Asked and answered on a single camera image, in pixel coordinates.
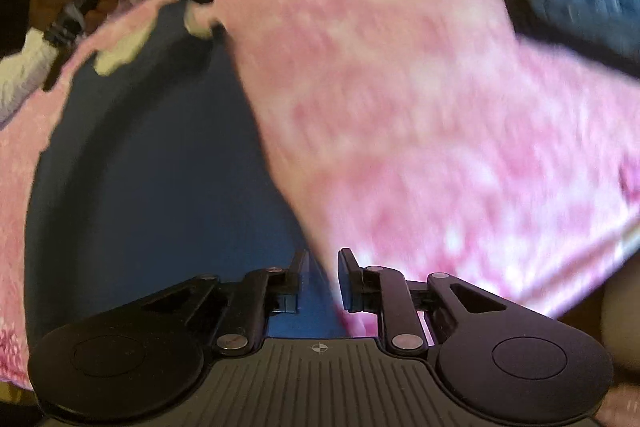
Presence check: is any person's left forearm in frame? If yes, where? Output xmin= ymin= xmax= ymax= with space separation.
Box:
xmin=0 ymin=0 xmax=68 ymax=124

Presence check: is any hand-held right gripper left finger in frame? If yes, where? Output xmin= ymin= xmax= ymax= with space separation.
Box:
xmin=142 ymin=249 xmax=311 ymax=356

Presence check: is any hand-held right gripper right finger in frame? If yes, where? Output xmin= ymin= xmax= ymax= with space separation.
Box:
xmin=337 ymin=248 xmax=512 ymax=354

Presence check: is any pink floral blanket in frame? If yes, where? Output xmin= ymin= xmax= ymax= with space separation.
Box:
xmin=0 ymin=0 xmax=640 ymax=388

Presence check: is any navy blue garment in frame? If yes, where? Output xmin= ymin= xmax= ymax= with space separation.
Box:
xmin=24 ymin=0 xmax=351 ymax=340

